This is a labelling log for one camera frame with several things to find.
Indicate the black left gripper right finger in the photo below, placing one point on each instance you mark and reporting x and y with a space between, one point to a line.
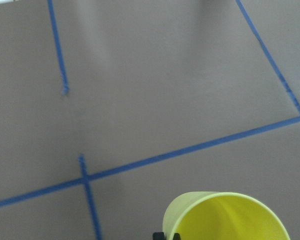
176 236

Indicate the yellow plastic cup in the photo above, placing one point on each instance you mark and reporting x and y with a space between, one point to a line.
210 215

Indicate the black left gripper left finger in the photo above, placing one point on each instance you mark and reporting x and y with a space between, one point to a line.
158 236

